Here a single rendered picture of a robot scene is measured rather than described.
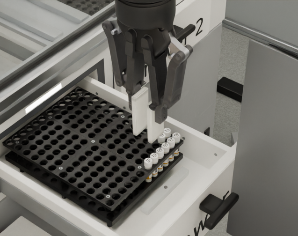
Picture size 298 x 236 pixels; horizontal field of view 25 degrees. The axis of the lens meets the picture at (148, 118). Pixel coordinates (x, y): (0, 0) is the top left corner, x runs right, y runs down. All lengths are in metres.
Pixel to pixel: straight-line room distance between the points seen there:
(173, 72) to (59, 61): 0.28
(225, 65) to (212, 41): 1.21
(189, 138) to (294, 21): 1.70
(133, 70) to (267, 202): 0.28
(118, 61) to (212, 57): 0.65
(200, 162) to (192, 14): 0.35
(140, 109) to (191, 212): 0.16
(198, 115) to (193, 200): 0.68
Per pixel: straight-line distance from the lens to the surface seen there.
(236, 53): 2.79
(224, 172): 0.99
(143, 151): 1.05
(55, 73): 1.10
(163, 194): 1.06
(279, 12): 2.77
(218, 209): 0.96
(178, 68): 0.86
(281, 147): 0.94
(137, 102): 0.94
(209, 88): 1.60
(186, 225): 0.96
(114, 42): 0.90
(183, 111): 1.53
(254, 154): 0.97
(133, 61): 0.90
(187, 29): 1.29
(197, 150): 1.10
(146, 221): 1.04
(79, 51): 1.12
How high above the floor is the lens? 1.63
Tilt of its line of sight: 42 degrees down
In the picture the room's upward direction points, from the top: straight up
